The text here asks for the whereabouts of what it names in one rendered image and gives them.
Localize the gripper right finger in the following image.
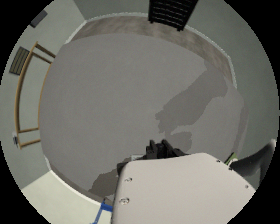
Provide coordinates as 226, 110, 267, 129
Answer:
161, 139, 185, 159

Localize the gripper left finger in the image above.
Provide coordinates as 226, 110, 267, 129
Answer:
117, 140, 157, 176

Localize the grey clamp slide with handwheel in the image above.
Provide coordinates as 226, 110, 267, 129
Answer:
131, 143, 164, 161

